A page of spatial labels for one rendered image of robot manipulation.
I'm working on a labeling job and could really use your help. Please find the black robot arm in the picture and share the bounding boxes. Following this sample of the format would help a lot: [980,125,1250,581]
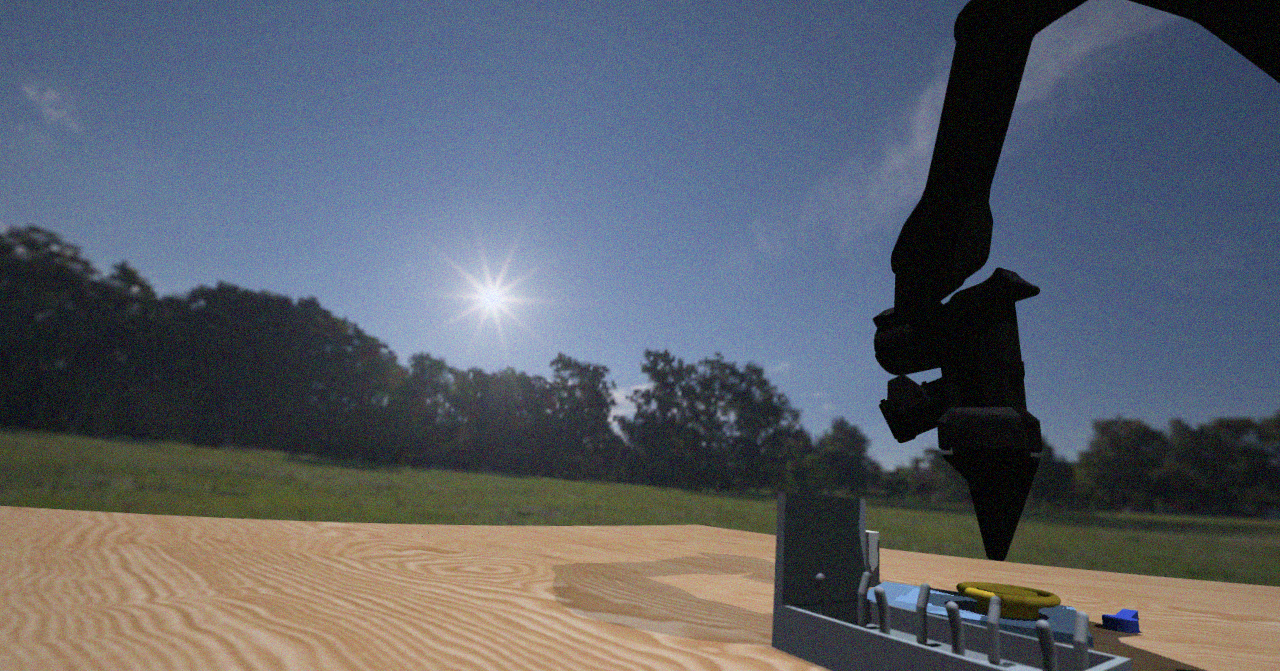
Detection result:
[872,0,1280,443]

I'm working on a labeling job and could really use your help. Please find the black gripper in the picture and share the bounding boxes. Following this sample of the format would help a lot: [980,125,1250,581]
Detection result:
[937,350,1043,561]

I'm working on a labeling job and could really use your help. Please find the yellow plate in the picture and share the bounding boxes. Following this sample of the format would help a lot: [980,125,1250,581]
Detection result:
[956,581,1061,618]

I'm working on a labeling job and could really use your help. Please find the light blue square mat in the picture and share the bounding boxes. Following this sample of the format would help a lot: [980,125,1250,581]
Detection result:
[867,581,1076,644]

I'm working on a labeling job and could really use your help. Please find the dark grey dish rack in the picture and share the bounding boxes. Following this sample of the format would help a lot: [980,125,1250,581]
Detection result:
[772,492,1133,671]

